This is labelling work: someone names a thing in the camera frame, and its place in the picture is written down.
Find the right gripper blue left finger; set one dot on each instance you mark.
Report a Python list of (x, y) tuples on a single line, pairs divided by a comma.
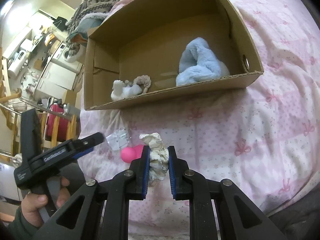
[(100, 210)]

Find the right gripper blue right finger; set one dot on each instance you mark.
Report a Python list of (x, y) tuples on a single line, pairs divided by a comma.
[(217, 209)]

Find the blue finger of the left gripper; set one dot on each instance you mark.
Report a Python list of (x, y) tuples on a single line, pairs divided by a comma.
[(81, 154), (88, 143)]

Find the clear plastic packet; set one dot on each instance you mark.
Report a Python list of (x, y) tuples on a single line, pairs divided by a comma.
[(119, 139)]

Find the pink rubber duck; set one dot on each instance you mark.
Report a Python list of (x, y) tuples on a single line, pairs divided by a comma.
[(128, 154)]

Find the white sock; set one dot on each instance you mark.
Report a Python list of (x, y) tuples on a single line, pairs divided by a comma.
[(121, 90)]

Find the cream ruffled scrunchie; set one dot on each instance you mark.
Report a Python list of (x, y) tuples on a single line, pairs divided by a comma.
[(159, 157)]

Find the beige lace scrunchie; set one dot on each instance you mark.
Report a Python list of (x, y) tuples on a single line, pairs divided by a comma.
[(143, 81)]

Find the light blue fluffy scrunchie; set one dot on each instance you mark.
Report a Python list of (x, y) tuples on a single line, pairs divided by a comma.
[(198, 64)]

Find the person's left hand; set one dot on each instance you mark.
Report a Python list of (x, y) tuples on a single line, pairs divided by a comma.
[(33, 202)]

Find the yellow wooden chair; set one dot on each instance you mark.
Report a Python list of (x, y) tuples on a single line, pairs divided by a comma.
[(56, 129)]

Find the grey small trash can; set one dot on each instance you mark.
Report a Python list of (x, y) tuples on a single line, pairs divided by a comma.
[(69, 109)]

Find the white kitchen cabinet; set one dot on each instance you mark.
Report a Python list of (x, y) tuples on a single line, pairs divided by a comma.
[(54, 82)]

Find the pink patterned quilt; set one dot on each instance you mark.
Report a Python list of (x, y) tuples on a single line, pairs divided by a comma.
[(264, 138)]

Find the white washing machine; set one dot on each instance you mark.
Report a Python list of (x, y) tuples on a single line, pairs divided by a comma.
[(72, 53)]

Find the black hanging bag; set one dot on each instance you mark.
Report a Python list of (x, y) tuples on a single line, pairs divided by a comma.
[(60, 23)]

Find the teal fur-trimmed jacket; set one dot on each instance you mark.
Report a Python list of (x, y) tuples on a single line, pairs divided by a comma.
[(79, 34)]

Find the open brown cardboard box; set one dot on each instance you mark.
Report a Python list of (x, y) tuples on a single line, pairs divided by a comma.
[(148, 37)]

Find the patterned knit blanket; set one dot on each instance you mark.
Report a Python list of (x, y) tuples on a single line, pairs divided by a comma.
[(88, 7)]

